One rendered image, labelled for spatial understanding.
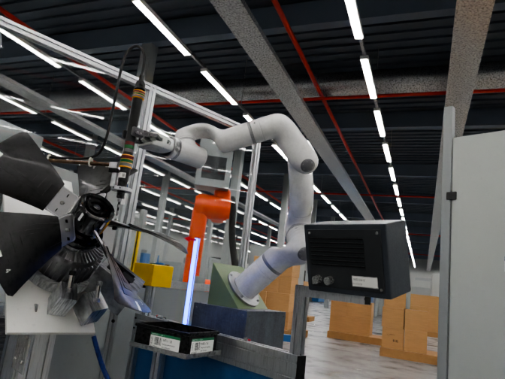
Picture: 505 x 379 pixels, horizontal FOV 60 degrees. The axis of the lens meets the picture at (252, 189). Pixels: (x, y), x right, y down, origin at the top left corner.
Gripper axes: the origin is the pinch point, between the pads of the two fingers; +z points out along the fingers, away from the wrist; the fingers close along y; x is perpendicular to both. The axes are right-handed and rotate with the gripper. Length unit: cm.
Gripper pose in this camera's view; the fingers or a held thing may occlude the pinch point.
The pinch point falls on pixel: (131, 133)
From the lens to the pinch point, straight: 159.9
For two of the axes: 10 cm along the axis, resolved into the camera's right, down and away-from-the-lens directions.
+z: -7.0, -2.3, -6.8
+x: 1.2, -9.7, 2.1
